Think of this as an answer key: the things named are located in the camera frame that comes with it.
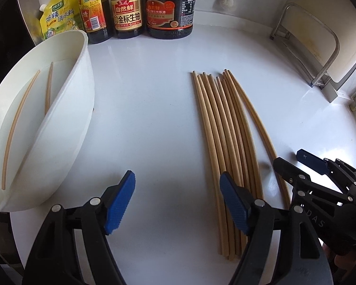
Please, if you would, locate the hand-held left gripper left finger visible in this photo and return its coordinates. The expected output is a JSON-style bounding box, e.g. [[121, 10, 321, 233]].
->
[[22, 170, 136, 285]]

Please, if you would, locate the clear soy sauce bottle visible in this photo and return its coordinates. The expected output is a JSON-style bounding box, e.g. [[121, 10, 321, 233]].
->
[[110, 0, 145, 39]]

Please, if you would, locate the yellow seasoning pouch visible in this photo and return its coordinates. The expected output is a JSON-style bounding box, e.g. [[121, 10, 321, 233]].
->
[[36, 0, 83, 40]]

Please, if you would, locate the vinegar bottle with red label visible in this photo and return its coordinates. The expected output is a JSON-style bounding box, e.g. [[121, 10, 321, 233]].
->
[[76, 0, 115, 44]]

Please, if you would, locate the bundle of wooden chopsticks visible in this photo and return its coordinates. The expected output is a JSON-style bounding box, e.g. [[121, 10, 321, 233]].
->
[[192, 69, 263, 262]]

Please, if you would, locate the dark sauce jug red cap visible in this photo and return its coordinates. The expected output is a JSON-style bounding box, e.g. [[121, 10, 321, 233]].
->
[[145, 0, 194, 40]]

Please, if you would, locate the white cutting board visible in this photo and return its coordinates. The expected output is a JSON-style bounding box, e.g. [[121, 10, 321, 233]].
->
[[282, 0, 356, 84]]

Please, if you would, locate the white plastic container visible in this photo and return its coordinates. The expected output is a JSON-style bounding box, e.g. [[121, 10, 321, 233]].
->
[[0, 30, 96, 214]]

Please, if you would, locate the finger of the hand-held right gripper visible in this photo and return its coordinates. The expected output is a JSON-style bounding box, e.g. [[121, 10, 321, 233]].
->
[[296, 149, 356, 193], [273, 157, 356, 211]]

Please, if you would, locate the metal rack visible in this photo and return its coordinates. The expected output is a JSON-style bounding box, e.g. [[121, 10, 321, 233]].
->
[[270, 2, 340, 88]]

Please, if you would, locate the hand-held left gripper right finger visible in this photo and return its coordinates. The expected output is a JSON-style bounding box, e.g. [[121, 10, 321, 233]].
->
[[220, 171, 334, 285]]

